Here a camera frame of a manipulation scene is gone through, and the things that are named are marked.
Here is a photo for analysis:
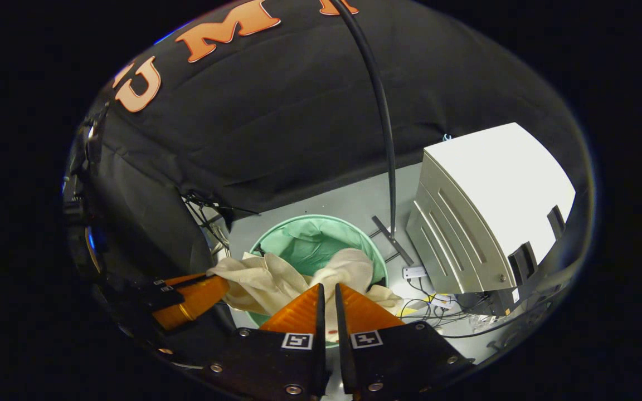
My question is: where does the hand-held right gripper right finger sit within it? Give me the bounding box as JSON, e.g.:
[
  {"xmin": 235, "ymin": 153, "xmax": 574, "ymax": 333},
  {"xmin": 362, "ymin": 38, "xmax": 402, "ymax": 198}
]
[{"xmin": 335, "ymin": 283, "xmax": 475, "ymax": 400}]

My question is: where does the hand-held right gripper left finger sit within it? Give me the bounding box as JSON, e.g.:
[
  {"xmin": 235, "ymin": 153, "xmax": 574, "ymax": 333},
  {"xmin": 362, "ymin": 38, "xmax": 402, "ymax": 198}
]
[{"xmin": 201, "ymin": 283, "xmax": 330, "ymax": 399}]

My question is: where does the cream shirt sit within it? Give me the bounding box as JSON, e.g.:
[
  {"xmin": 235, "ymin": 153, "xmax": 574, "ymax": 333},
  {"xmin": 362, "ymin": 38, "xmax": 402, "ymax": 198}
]
[{"xmin": 207, "ymin": 248, "xmax": 405, "ymax": 335}]

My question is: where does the green laundry hamper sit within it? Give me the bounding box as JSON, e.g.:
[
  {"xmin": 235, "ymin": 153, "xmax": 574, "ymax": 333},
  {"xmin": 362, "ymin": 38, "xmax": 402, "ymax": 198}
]
[{"xmin": 246, "ymin": 214, "xmax": 390, "ymax": 349}]

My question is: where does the black clothes rack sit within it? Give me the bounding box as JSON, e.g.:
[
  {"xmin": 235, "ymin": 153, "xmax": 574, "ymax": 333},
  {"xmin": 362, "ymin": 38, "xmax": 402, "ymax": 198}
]
[{"xmin": 329, "ymin": 0, "xmax": 414, "ymax": 267}]

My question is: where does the white cabinet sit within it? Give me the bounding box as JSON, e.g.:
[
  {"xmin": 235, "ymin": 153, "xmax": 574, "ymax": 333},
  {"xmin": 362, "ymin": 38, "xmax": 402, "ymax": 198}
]
[{"xmin": 406, "ymin": 123, "xmax": 577, "ymax": 296}]

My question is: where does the black backdrop cloth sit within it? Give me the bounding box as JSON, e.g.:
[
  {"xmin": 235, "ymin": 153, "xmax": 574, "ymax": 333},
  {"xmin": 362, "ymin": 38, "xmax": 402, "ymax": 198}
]
[{"xmin": 76, "ymin": 0, "xmax": 595, "ymax": 279}]

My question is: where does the black cable bundle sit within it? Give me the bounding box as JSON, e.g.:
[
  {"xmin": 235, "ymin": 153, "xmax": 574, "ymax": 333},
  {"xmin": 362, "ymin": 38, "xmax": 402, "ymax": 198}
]
[{"xmin": 398, "ymin": 276, "xmax": 522, "ymax": 339}]

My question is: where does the black wire stand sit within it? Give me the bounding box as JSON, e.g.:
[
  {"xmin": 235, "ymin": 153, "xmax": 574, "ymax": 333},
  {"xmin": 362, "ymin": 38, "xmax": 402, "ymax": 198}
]
[{"xmin": 181, "ymin": 191, "xmax": 261, "ymax": 252}]

